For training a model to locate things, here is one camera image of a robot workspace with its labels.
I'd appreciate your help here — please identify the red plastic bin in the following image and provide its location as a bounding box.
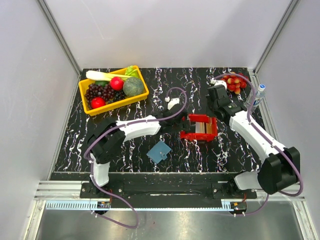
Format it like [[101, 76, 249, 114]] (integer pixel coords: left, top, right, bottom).
[[179, 114, 218, 142]]

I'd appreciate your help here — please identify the blue card holder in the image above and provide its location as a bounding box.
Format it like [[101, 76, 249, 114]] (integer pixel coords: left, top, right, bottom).
[[146, 140, 172, 164]]

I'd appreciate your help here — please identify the yellow plastic tray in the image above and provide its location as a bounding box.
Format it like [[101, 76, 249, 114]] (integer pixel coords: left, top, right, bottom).
[[78, 65, 149, 117]]

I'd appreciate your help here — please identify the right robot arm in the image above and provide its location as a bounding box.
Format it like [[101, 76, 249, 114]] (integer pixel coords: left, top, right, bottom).
[[206, 85, 300, 198]]

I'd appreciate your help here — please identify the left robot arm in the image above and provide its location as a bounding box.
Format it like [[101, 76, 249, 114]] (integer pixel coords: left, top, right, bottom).
[[84, 109, 188, 198]]

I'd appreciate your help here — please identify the stack of credit cards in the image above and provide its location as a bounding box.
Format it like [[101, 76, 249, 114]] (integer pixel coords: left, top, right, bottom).
[[195, 122, 217, 135]]

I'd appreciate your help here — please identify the lychee fruit cluster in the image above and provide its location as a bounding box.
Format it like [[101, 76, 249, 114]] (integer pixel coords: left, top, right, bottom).
[[222, 72, 249, 95]]

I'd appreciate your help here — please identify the clear water bottle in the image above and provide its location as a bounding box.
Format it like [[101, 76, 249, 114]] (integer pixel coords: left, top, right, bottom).
[[244, 84, 266, 114]]

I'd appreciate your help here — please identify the green cantaloupe melon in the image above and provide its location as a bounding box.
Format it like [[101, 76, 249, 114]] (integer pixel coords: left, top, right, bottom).
[[122, 77, 144, 97]]

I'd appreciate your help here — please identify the dark blue grape bunch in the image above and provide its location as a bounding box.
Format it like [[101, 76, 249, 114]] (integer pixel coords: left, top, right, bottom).
[[113, 90, 126, 102]]

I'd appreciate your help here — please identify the white green leek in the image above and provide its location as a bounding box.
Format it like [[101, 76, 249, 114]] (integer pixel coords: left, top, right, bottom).
[[85, 65, 140, 82]]

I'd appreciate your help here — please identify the red apple upper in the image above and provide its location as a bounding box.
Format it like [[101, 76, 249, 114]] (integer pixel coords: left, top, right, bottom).
[[109, 76, 125, 91]]

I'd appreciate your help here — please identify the red apple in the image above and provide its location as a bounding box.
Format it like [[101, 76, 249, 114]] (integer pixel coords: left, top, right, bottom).
[[90, 97, 106, 109], [109, 76, 125, 91]]

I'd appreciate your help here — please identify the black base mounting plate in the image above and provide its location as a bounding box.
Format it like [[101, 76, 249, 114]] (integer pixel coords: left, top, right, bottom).
[[79, 172, 258, 201]]

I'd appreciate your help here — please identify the purple grape bunch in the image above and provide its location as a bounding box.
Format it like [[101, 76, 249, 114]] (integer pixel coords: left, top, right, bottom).
[[84, 83, 116, 103]]

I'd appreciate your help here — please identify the red apple lower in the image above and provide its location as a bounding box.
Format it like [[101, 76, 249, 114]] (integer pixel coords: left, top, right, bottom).
[[90, 97, 106, 109]]

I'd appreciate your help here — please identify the green lime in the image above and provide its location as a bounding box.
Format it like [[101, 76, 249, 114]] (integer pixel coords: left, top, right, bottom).
[[95, 80, 109, 87]]

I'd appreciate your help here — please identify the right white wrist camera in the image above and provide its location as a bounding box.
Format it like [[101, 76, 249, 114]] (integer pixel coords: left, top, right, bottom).
[[210, 78, 227, 89]]

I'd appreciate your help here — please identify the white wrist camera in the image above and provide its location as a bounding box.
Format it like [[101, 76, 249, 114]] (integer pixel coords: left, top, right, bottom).
[[165, 96, 180, 110], [210, 78, 227, 89]]

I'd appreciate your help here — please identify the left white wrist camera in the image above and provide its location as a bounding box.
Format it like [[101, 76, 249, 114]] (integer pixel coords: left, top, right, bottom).
[[165, 96, 180, 110]]

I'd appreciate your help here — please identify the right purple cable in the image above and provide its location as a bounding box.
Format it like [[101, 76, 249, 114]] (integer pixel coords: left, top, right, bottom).
[[211, 73, 305, 217]]

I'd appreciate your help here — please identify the purple cable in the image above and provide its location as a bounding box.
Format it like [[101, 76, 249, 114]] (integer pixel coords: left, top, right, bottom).
[[84, 86, 188, 229], [211, 73, 305, 217]]

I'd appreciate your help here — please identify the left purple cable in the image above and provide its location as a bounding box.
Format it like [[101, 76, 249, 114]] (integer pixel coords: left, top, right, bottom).
[[84, 86, 188, 229]]

